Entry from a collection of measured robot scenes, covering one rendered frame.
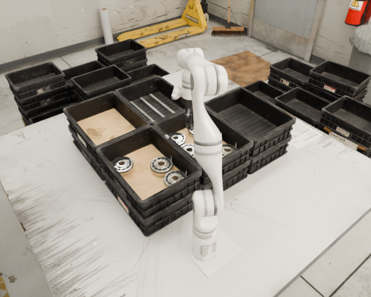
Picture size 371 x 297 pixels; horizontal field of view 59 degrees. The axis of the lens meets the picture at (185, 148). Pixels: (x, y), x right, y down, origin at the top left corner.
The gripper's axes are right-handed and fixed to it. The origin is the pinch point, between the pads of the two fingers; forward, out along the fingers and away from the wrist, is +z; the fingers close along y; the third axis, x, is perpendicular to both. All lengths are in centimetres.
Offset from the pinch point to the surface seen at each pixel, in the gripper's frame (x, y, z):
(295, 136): -57, 35, 30
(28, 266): 97, -26, 100
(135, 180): 21.4, -22.8, 17.2
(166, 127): 12.9, 10.1, 11.8
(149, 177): 15.4, -20.2, 17.2
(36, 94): 136, 92, 52
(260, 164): -35.5, 5.1, 26.9
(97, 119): 53, 19, 17
